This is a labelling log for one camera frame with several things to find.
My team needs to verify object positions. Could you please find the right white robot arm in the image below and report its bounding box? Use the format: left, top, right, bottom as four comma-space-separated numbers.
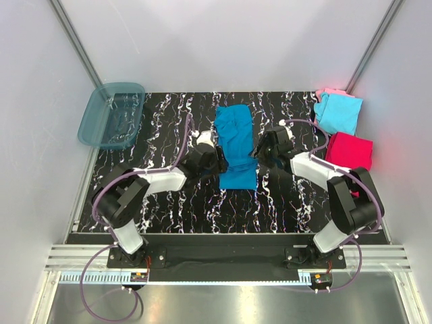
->
250, 126, 384, 269

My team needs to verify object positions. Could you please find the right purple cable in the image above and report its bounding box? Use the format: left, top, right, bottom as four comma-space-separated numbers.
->
278, 118, 385, 294

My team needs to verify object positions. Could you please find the teal plastic bin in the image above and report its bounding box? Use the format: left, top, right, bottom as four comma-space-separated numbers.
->
78, 82, 146, 150

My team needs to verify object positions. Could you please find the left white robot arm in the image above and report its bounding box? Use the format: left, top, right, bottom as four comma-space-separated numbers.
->
92, 142, 228, 267

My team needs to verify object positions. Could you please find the red folded shirt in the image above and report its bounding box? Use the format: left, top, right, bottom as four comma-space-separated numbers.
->
324, 132, 374, 198

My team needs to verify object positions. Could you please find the light blue folded shirt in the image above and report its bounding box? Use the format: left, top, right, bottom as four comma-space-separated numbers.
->
314, 92, 363, 136

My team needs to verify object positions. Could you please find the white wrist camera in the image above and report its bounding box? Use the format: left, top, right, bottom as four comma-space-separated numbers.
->
192, 130, 215, 147
279, 119, 294, 140

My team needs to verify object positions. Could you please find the white slotted cable duct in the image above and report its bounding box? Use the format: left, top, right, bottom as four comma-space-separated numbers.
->
59, 271, 311, 286

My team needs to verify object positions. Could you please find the pink folded shirt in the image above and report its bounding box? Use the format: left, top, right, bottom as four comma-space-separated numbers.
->
314, 88, 355, 124

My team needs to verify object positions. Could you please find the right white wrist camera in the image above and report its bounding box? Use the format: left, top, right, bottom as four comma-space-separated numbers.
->
279, 119, 294, 140

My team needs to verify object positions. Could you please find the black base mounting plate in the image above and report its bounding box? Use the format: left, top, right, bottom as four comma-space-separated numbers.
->
107, 234, 346, 279

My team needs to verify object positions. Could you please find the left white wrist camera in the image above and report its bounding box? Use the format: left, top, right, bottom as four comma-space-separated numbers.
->
192, 130, 215, 147

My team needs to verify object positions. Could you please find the blue t shirt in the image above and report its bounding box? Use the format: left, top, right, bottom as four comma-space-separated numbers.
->
214, 105, 257, 190

